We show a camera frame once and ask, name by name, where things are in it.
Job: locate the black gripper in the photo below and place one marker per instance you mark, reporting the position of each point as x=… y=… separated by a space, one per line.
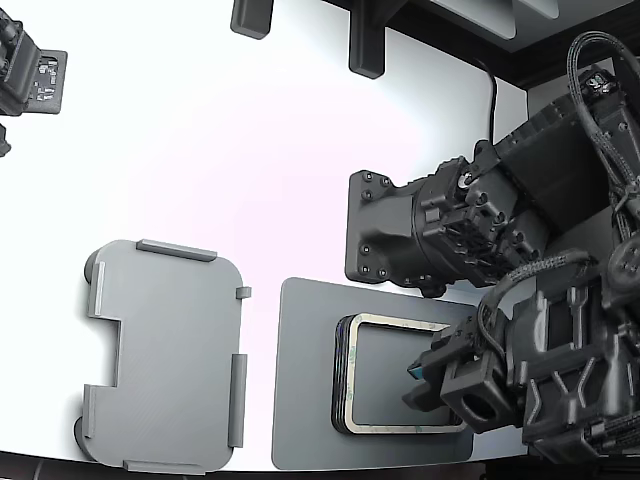
x=470 y=400

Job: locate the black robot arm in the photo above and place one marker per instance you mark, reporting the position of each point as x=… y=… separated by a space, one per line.
x=550 y=175

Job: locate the gray plastic tray box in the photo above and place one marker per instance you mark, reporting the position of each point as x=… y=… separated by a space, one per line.
x=170 y=350

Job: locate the stack of black frames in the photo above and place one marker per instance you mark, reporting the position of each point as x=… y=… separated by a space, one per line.
x=338 y=380

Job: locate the dark gray rubber mat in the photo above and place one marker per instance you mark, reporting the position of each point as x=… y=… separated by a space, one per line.
x=305 y=375

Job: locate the small black clamp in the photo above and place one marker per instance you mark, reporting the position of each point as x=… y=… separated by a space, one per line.
x=4 y=142

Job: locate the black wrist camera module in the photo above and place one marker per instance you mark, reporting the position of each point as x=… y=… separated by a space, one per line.
x=457 y=337

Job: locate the long black post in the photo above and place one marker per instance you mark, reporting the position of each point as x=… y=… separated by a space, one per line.
x=366 y=45

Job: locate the black shelf frame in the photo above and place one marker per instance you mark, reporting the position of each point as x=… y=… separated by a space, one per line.
x=550 y=60

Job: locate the short black post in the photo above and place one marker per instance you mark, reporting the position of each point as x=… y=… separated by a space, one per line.
x=250 y=17

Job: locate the black camera unit with board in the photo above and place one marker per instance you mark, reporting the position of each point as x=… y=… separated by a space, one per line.
x=20 y=65

